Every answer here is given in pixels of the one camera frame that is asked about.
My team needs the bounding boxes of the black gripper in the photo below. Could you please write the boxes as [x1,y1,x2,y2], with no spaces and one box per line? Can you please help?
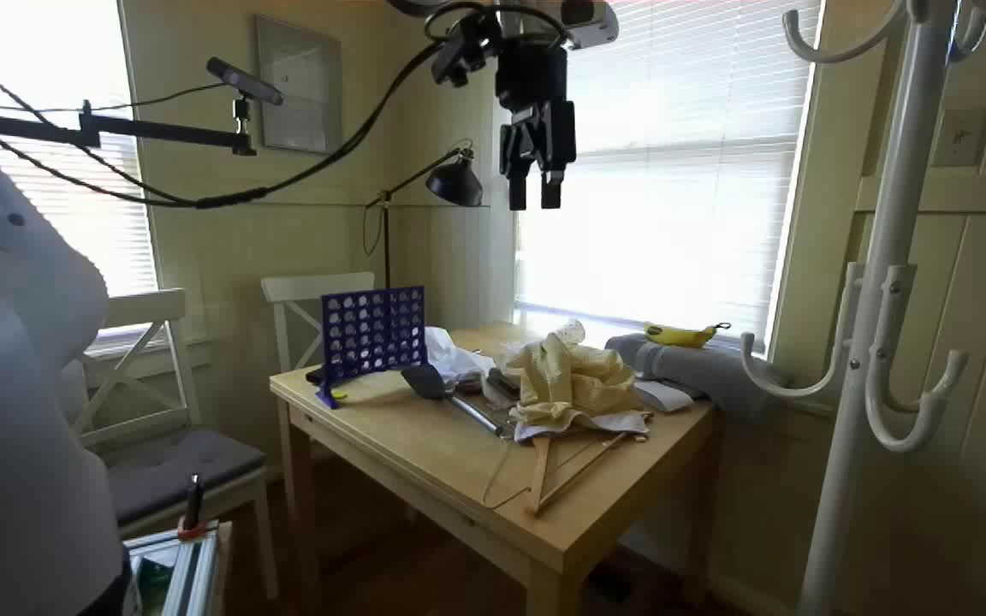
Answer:
[492,42,580,215]

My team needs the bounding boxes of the yellow towel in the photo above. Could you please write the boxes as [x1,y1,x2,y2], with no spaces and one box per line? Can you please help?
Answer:
[507,317,658,442]

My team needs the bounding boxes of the black floor lamp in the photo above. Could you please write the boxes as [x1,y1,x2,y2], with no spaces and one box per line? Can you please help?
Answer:
[360,143,487,291]

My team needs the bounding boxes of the large white window blinds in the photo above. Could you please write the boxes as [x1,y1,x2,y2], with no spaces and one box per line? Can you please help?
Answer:
[511,0,830,346]

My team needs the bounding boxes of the white crumpled cloth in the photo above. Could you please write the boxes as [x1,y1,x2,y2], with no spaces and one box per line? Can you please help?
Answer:
[422,325,500,388]

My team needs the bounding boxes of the yellow banana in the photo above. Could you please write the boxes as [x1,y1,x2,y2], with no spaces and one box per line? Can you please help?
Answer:
[643,317,730,354]

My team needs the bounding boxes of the blue connect four grid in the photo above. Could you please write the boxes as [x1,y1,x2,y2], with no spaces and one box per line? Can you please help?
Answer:
[317,284,433,410]

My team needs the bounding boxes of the white wooden chair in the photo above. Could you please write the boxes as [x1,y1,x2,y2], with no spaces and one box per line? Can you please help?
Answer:
[256,268,380,372]

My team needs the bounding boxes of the small white cloth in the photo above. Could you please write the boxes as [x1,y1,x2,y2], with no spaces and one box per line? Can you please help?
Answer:
[635,377,700,419]

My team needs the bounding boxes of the white paper sheet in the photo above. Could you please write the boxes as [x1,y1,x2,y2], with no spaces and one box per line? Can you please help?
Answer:
[511,406,658,450]

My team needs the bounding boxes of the grey folded cloth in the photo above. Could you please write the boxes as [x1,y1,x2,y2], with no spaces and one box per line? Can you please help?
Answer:
[603,330,778,426]

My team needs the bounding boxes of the light wooden table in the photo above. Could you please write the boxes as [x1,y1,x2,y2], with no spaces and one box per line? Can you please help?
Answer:
[266,321,730,616]

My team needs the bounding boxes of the wooden clothes hanger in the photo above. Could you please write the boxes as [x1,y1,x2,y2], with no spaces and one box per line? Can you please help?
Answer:
[481,429,639,519]

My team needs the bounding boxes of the white coat rack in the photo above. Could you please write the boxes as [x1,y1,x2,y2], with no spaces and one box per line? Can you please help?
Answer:
[741,0,986,616]

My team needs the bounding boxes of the white chair with grey cushion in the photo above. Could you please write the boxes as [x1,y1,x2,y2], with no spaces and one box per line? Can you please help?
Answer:
[78,286,280,604]

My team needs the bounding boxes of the black marker with red collar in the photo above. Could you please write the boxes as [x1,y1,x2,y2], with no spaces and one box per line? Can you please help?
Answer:
[178,473,208,540]

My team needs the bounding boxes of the white open box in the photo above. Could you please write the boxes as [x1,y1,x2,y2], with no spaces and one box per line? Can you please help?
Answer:
[121,519,237,616]

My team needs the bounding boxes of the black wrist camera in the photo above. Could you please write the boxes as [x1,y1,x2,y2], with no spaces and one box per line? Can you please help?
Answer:
[433,9,504,90]

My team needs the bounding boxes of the black pan with handle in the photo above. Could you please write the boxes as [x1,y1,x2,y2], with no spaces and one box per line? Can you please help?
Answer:
[401,358,507,439]

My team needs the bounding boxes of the grey wall panel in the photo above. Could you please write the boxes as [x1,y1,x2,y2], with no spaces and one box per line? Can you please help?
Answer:
[250,9,347,159]

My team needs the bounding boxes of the black camera on boom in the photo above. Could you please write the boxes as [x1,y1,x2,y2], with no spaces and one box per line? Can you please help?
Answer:
[201,54,289,108]

